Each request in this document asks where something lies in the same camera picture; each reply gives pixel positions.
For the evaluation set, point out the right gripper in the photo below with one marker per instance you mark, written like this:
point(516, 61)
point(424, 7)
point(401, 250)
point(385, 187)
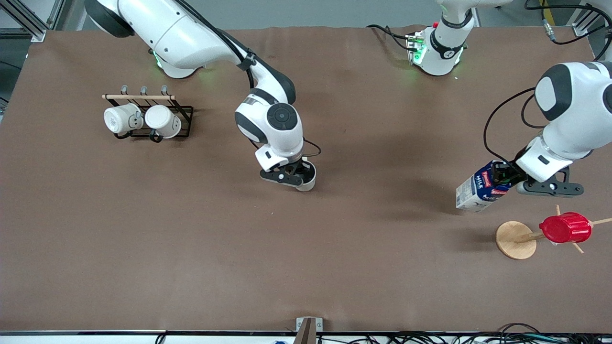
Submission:
point(300, 168)

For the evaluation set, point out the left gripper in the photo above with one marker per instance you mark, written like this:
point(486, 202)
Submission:
point(506, 172)

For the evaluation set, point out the cream mug grey inside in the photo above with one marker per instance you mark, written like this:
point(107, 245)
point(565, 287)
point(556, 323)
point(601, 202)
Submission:
point(308, 184)

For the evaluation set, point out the blue white milk carton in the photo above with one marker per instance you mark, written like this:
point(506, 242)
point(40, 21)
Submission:
point(473, 193)

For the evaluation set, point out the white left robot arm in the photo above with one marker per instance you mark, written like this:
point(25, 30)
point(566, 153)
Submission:
point(573, 119)

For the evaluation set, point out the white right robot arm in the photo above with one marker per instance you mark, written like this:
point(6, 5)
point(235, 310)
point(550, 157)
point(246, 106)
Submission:
point(177, 33)

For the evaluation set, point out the red plastic cup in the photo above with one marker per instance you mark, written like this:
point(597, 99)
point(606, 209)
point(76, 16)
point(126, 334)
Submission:
point(566, 228)

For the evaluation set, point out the wooden mug tree stand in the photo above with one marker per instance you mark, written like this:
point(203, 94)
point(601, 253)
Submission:
point(514, 241)

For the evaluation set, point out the brown table cover sheet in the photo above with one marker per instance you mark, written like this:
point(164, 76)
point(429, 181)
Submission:
point(296, 258)

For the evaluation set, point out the plain white mug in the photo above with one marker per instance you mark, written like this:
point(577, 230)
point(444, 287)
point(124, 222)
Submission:
point(162, 120)

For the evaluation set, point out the green lit base connector box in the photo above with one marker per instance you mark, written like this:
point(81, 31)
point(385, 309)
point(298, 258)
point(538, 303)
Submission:
point(415, 48)

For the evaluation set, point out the white mug with face print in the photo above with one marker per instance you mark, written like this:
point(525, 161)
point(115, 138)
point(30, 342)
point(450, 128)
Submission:
point(119, 118)

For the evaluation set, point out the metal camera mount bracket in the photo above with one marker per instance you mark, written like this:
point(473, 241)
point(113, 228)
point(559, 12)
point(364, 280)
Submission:
point(308, 329)

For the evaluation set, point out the aluminium frame profile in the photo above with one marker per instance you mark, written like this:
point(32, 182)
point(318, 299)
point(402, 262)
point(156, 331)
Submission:
point(28, 21)
point(593, 19)

